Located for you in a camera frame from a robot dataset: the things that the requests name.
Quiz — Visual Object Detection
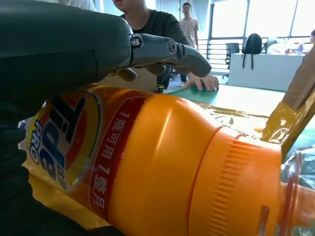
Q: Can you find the black office chair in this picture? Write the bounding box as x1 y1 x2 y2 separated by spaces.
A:
222 42 240 80

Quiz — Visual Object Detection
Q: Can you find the black backpack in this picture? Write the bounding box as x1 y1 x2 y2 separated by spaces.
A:
242 32 263 70

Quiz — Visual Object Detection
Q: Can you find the white desk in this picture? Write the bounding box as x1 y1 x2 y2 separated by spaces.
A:
227 53 307 92

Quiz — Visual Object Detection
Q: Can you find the orange Tide detergent bottle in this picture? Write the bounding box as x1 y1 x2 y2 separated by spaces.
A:
18 84 283 236

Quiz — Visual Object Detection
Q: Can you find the cardboard box with yellow tape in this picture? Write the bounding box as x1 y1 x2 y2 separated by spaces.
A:
22 45 315 236

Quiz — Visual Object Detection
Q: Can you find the white red bag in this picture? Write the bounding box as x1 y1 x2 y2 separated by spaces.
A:
267 40 297 56

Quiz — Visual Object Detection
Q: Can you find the ribbed grey left arm sleeve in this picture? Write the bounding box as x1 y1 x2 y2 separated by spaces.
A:
0 101 34 212

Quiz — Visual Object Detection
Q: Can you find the black metal railing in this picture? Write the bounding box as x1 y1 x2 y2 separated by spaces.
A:
197 38 269 76

